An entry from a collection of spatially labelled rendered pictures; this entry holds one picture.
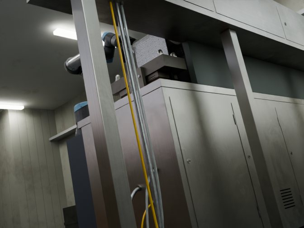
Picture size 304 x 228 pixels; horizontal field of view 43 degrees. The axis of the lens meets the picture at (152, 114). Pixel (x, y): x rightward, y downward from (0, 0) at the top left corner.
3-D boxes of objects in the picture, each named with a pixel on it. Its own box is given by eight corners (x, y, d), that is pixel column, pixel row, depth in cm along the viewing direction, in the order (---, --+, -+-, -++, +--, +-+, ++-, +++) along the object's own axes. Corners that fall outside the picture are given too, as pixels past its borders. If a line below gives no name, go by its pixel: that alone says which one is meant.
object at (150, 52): (141, 84, 217) (135, 54, 221) (172, 68, 201) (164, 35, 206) (141, 84, 216) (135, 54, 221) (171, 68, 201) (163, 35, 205)
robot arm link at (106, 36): (109, 43, 258) (111, 30, 255) (119, 47, 251) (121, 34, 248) (99, 43, 252) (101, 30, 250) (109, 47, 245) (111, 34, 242)
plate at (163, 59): (133, 97, 215) (131, 87, 217) (187, 69, 189) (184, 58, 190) (111, 95, 204) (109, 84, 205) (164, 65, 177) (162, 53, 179)
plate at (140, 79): (133, 95, 191) (129, 74, 194) (147, 88, 185) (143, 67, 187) (130, 95, 190) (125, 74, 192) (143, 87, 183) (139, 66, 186)
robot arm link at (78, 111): (73, 125, 258) (70, 106, 261) (91, 124, 265) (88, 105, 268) (79, 120, 248) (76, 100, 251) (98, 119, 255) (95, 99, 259)
